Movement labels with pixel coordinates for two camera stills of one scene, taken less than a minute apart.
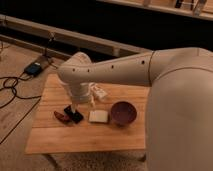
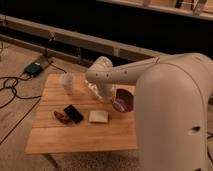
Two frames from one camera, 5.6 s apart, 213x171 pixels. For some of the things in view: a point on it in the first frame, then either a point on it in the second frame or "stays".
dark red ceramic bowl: (124, 112) → (123, 100)
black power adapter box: (33, 69) stays
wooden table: (48, 135) stays
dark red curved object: (64, 118) stays
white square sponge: (98, 116) stays
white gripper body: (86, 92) → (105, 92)
